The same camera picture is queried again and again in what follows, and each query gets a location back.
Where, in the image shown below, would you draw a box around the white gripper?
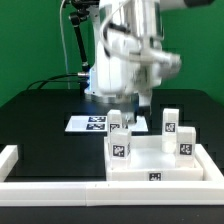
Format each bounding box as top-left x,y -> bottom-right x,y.
96,31 -> 153,128

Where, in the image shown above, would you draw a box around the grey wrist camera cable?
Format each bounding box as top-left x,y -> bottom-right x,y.
99,0 -> 154,63

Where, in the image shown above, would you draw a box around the white square tabletop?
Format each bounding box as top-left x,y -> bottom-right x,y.
104,135 -> 203,181

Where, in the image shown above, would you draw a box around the white marker plate with tags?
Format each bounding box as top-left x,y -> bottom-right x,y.
65,115 -> 148,133

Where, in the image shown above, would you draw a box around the black cables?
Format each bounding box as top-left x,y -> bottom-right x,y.
26,71 -> 90,91

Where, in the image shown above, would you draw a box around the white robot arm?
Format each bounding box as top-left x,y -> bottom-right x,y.
85,0 -> 215,126

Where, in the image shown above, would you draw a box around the white cable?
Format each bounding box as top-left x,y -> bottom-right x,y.
59,0 -> 72,90

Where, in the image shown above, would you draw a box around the white U-shaped fence wall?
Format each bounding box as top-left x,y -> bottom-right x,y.
0,145 -> 224,207

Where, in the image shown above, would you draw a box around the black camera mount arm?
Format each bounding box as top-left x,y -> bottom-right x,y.
66,0 -> 99,72

